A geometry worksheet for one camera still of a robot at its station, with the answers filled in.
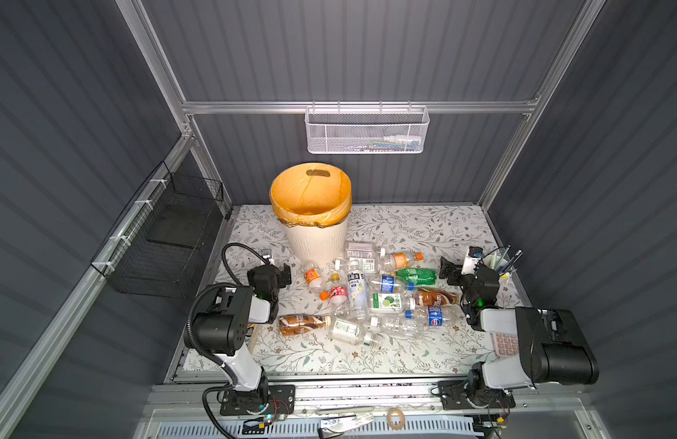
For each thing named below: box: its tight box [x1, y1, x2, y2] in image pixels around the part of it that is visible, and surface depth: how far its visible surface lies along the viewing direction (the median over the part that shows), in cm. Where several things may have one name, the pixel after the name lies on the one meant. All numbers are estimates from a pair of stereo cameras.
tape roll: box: [386, 406, 406, 431], surface depth 72 cm
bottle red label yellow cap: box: [329, 273, 349, 319], surface depth 91 cm
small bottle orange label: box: [302, 261, 323, 290], surface depth 96 cm
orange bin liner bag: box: [269, 162, 353, 227], surface depth 96 cm
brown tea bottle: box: [278, 313, 333, 336], surface depth 84 cm
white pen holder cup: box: [481, 245, 524, 279], surface depth 92 cm
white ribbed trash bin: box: [280, 219, 348, 264], surface depth 91 cm
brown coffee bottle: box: [413, 289, 460, 307], surface depth 90 cm
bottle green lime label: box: [368, 291, 417, 315], surface depth 90 cm
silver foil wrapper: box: [317, 414, 375, 439], surface depth 70 cm
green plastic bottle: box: [395, 267, 438, 286], surface depth 96 cm
